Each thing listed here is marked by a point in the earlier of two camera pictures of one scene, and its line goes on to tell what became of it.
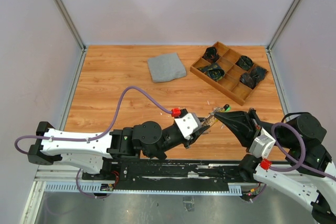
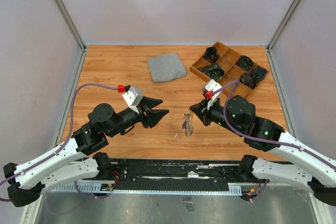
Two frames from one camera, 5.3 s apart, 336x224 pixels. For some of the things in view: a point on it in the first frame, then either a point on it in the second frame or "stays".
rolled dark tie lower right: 251,79 stays
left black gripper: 188,143 → 154,116
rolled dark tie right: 245,62 stays
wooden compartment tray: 233,74 stays
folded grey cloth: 166,67 stays
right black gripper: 241,123 → 201,110
